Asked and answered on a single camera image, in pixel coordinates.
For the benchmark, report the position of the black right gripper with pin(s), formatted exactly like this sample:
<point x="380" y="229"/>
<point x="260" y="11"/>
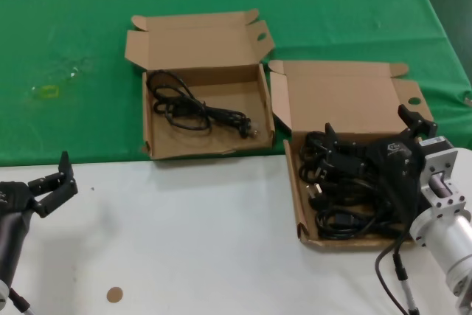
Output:
<point x="396" y="171"/>

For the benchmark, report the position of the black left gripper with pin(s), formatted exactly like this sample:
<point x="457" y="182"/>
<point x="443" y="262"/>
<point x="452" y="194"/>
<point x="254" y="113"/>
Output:
<point x="13" y="219"/>

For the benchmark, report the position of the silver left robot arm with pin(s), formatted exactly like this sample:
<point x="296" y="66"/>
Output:
<point x="3" y="291"/>

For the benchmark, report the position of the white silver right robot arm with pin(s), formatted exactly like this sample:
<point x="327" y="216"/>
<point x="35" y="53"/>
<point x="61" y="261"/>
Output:
<point x="446" y="226"/>

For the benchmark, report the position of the cardboard box with round hole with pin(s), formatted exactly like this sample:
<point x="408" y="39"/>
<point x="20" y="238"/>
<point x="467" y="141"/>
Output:
<point x="343" y="97"/>

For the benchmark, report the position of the cardboard box with oval hole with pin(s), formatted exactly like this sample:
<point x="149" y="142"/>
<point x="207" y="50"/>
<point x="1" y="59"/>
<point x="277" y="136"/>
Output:
<point x="206" y="45"/>

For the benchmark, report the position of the round brown cardboard disc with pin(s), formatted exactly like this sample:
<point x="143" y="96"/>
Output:
<point x="114" y="294"/>

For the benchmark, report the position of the green tablecloth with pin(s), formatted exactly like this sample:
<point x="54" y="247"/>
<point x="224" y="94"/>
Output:
<point x="73" y="16"/>

